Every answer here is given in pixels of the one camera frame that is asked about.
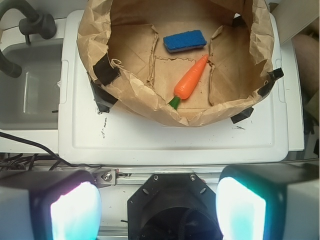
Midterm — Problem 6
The grey toy sink basin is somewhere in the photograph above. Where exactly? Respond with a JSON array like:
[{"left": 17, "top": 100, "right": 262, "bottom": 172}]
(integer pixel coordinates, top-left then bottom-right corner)
[{"left": 0, "top": 38, "right": 63, "bottom": 131}]

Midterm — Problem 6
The dark grey toy faucet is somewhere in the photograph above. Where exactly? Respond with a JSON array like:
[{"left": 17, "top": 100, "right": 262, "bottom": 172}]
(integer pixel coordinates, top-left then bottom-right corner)
[{"left": 0, "top": 0, "right": 57, "bottom": 78}]

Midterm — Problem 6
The orange toy carrot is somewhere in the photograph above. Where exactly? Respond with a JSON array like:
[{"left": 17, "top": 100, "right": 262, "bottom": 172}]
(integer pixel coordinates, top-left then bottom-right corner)
[{"left": 168, "top": 54, "right": 209, "bottom": 110}]

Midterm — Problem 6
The blue sponge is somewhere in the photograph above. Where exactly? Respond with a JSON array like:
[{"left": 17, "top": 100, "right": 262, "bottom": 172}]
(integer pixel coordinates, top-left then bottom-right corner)
[{"left": 163, "top": 30, "right": 207, "bottom": 53}]

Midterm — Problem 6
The aluminium rail with bracket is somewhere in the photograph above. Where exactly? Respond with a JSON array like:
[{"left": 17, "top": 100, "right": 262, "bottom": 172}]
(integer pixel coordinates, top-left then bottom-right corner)
[{"left": 90, "top": 165, "right": 225, "bottom": 188}]

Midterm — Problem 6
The brown paper bag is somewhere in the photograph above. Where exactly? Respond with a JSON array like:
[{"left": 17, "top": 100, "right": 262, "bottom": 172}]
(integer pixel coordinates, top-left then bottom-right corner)
[{"left": 77, "top": 0, "right": 276, "bottom": 127}]

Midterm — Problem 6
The black cable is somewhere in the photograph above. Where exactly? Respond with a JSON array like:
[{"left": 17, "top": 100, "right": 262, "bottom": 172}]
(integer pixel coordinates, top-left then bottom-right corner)
[{"left": 0, "top": 130, "right": 102, "bottom": 173}]

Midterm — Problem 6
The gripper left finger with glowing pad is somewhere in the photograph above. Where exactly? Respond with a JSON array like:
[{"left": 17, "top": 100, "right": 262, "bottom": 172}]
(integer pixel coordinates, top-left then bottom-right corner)
[{"left": 0, "top": 170, "right": 102, "bottom": 240}]

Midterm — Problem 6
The black tape piece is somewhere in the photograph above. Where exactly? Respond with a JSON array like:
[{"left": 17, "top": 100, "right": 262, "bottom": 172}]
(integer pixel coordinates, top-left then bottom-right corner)
[
  {"left": 230, "top": 107, "right": 254, "bottom": 124},
  {"left": 90, "top": 80, "right": 118, "bottom": 113}
]

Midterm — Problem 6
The black tape piece right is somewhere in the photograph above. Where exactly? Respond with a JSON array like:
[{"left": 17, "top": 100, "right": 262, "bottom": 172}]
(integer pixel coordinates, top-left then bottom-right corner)
[{"left": 230, "top": 107, "right": 254, "bottom": 124}]

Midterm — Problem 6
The black tape piece left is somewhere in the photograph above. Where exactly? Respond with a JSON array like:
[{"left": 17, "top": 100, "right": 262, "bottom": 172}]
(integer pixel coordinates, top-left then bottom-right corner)
[{"left": 90, "top": 80, "right": 118, "bottom": 113}]

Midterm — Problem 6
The white plastic tray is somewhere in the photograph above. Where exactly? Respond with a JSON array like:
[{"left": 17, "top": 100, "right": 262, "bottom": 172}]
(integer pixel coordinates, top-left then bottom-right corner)
[{"left": 58, "top": 10, "right": 289, "bottom": 166}]

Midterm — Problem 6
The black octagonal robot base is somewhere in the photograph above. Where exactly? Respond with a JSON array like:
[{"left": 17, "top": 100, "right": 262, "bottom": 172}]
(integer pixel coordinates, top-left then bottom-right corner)
[{"left": 127, "top": 173, "right": 223, "bottom": 240}]

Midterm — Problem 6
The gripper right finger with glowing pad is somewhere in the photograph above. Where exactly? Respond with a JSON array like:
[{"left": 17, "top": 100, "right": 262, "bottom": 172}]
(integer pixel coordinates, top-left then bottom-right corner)
[{"left": 215, "top": 163, "right": 320, "bottom": 240}]

